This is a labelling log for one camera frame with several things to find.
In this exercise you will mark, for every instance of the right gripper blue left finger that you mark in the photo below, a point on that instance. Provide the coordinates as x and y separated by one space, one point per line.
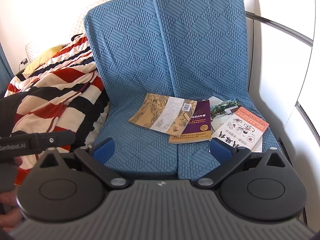
94 160

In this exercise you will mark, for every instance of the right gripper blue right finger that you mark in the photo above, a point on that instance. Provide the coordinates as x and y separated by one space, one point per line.
230 160

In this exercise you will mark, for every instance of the white orange cartoon book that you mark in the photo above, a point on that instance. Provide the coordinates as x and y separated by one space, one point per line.
243 128

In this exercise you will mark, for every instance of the purple gold cover book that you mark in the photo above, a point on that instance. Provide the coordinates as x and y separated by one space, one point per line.
199 127

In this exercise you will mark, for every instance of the photo cover notebook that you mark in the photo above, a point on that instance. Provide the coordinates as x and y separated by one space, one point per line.
221 110

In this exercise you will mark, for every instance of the tan painting cover book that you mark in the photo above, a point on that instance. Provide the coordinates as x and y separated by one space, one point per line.
164 114

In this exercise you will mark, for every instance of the person's left hand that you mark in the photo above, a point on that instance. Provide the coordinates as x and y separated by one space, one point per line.
12 218

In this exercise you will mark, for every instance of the red black striped blanket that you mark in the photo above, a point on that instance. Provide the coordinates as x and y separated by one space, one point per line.
64 93

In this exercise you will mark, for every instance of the yellow pillow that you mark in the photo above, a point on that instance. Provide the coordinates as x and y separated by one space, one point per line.
37 59

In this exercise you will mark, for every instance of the blue textured chair cover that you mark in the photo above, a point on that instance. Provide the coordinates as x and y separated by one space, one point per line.
191 49

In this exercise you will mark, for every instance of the black wall rail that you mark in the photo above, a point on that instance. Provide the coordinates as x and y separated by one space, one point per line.
280 27

